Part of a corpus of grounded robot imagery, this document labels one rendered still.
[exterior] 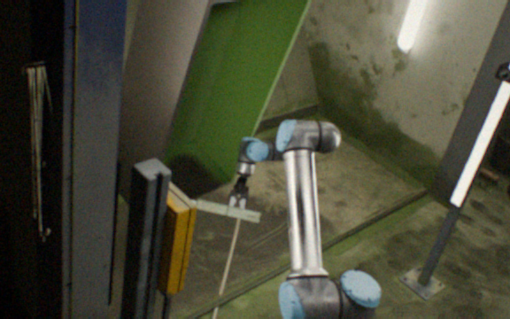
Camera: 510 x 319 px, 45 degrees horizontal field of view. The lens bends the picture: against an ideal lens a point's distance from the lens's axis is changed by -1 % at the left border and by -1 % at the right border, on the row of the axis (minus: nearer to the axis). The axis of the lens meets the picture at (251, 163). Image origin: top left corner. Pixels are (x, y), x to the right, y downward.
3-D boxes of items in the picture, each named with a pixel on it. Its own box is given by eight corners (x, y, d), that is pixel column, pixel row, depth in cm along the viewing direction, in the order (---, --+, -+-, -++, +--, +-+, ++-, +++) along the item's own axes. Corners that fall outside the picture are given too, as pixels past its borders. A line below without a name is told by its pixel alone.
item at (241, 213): (263, 211, 313) (260, 213, 290) (261, 220, 313) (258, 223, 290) (170, 190, 317) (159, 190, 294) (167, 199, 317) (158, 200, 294)
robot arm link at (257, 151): (274, 141, 284) (266, 140, 296) (249, 140, 281) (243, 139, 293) (273, 162, 284) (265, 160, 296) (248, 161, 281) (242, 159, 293)
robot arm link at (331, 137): (351, 120, 233) (291, 141, 298) (320, 119, 230) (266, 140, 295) (351, 151, 232) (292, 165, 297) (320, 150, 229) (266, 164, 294)
